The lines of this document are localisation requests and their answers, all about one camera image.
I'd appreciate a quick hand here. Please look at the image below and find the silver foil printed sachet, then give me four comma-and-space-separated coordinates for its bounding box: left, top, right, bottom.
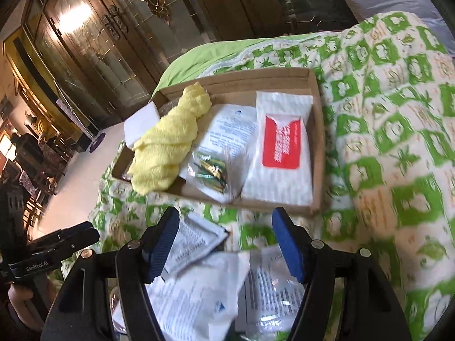
161, 212, 229, 281

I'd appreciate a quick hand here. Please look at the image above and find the red white wet wipes pack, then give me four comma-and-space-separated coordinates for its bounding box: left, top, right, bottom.
241, 92, 313, 206

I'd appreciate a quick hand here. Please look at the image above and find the yellow terry towel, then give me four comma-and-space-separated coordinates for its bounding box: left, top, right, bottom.
127, 82, 211, 195

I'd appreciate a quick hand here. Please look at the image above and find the clear bag of green sticks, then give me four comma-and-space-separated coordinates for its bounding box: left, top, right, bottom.
186, 147, 240, 204

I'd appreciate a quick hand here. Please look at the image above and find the white foam block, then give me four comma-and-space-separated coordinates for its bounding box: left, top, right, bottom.
123, 102, 160, 149

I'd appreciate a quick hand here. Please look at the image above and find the person left hand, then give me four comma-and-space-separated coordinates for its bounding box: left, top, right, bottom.
8, 282, 45, 332

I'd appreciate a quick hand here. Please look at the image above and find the clear plastic printed packet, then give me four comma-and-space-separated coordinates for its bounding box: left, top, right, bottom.
235, 245, 305, 337

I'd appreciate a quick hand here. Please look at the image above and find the brown cardboard tray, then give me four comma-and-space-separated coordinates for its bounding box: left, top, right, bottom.
111, 66, 326, 217

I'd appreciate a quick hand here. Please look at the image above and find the green white patterned quilt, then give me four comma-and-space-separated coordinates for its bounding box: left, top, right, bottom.
60, 11, 455, 341

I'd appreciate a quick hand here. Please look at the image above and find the wooden glass door cabinet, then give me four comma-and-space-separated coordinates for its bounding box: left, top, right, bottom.
1, 0, 217, 135

